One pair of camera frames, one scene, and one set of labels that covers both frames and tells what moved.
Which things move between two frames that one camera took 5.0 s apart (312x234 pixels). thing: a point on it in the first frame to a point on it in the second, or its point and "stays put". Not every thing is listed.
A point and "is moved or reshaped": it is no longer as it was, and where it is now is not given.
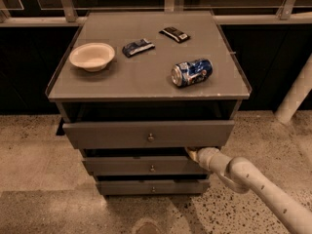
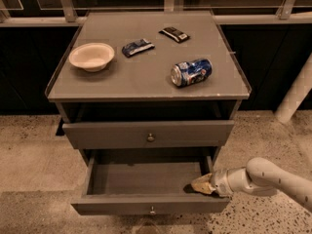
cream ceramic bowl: [94, 57] stays put
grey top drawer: [139, 135] stays put
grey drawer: [144, 166] is moved or reshaped
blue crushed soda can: [191, 72] stays put
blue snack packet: [136, 47] stays put
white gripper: [203, 157] to [220, 183]
